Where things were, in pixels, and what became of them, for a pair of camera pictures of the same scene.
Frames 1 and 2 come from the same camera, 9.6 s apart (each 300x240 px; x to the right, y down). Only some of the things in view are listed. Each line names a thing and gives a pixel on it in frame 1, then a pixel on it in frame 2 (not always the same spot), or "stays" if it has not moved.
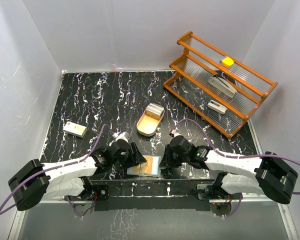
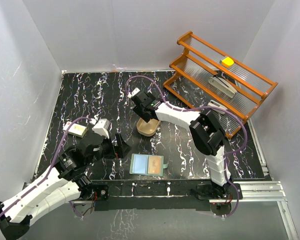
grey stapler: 221,85 stays
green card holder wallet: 150,168 stays
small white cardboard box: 75,129 stays
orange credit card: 144,168 -> 154,165
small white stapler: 217,106 stays
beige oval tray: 147,126 stays
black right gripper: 167,159 -> 140,111
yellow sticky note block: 227,61 stays
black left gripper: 135,157 -> 121,150
